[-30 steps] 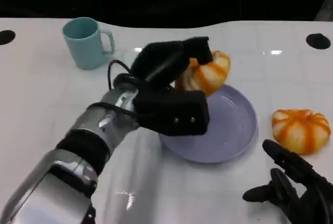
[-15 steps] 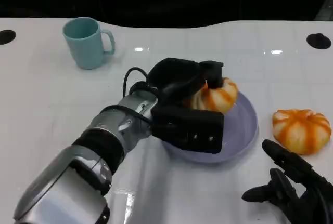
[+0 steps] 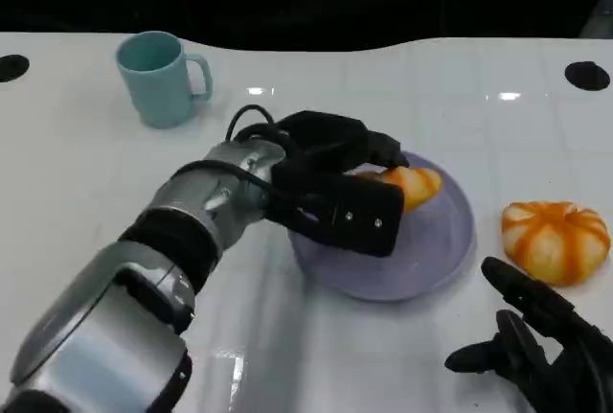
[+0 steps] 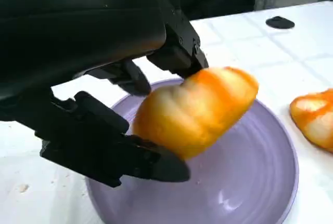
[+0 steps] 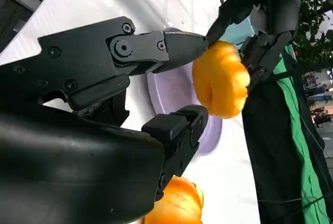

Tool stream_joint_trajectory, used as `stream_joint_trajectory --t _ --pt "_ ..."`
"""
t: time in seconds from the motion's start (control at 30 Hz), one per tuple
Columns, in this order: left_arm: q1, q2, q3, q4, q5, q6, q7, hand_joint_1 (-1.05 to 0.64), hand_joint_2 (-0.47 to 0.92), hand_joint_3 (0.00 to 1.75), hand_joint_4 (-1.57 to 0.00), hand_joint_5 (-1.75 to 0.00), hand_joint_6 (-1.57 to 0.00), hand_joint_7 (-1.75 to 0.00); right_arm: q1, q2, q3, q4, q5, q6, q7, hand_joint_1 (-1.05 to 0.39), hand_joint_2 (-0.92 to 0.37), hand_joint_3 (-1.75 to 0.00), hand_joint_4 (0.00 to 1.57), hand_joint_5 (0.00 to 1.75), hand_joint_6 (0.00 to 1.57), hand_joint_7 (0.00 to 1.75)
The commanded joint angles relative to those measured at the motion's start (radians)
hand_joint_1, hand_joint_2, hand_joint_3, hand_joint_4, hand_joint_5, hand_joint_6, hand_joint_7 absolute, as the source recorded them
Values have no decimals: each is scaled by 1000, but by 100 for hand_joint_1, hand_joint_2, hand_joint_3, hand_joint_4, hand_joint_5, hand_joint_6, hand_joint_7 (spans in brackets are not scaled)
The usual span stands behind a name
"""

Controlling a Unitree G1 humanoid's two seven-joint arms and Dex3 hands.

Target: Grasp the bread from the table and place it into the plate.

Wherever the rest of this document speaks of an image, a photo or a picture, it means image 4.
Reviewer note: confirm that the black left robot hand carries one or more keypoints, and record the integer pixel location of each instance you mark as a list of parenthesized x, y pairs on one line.
[(78, 21)]

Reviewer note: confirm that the lilac plate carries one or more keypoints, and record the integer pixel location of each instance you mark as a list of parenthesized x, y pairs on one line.
[(247, 182)]

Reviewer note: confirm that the orange and white bread roll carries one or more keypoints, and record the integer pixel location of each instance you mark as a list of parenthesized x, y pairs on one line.
[(314, 120), (197, 112)]

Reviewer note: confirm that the black table grommet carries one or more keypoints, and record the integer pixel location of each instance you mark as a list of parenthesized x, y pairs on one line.
[(279, 23)]

